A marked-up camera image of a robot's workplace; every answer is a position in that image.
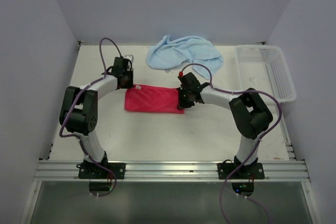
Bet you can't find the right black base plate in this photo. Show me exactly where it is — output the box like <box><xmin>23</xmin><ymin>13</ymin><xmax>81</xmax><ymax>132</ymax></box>
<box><xmin>217</xmin><ymin>162</ymin><xmax>265</xmax><ymax>180</ymax></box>

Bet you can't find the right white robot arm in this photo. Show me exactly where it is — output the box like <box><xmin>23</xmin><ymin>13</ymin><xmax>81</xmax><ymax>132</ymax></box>
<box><xmin>177</xmin><ymin>72</ymin><xmax>273</xmax><ymax>178</ymax></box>

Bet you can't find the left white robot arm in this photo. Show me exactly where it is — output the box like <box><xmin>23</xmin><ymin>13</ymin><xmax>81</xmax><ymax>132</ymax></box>
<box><xmin>59</xmin><ymin>55</ymin><xmax>134</xmax><ymax>178</ymax></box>

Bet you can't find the light blue towel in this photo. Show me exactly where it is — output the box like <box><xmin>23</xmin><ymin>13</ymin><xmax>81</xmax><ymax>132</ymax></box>
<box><xmin>146</xmin><ymin>35</ymin><xmax>224</xmax><ymax>80</ymax></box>

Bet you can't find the aluminium mounting rail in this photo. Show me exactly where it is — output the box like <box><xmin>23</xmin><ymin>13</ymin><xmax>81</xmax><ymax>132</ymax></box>
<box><xmin>34</xmin><ymin>160</ymin><xmax>310</xmax><ymax>182</ymax></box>

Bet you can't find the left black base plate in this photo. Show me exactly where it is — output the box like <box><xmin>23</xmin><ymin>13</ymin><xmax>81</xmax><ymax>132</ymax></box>
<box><xmin>76</xmin><ymin>162</ymin><xmax>126</xmax><ymax>179</ymax></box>

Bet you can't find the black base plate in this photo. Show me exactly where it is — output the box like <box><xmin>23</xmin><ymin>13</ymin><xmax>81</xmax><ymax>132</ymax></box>
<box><xmin>76</xmin><ymin>162</ymin><xmax>126</xmax><ymax>179</ymax></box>
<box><xmin>217</xmin><ymin>162</ymin><xmax>265</xmax><ymax>180</ymax></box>

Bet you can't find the red towel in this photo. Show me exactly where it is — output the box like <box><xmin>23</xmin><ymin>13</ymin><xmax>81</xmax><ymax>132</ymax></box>
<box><xmin>124</xmin><ymin>84</ymin><xmax>184</xmax><ymax>114</ymax></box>

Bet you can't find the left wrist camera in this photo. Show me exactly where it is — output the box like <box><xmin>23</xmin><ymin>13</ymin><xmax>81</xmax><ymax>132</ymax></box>
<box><xmin>124</xmin><ymin>55</ymin><xmax>134</xmax><ymax>63</ymax></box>

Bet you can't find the white plastic basket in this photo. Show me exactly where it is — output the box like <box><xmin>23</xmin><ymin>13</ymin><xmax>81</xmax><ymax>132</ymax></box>
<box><xmin>235</xmin><ymin>45</ymin><xmax>297</xmax><ymax>103</ymax></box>

